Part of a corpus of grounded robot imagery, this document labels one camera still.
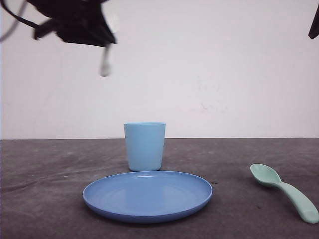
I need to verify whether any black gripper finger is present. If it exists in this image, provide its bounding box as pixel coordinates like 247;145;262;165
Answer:
308;7;319;39

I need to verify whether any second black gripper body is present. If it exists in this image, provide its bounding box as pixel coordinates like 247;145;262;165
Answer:
28;0;117;47

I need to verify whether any white plastic fork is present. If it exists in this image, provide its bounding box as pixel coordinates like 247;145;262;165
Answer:
100;44;111;77

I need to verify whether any light blue plastic cup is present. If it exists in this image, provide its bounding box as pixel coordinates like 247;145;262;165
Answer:
124;122;166;171

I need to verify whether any mint green plastic spoon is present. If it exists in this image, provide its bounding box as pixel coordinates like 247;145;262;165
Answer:
250;163;319;224

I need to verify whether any blue plastic plate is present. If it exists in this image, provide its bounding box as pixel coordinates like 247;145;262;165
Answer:
83;171;213;224

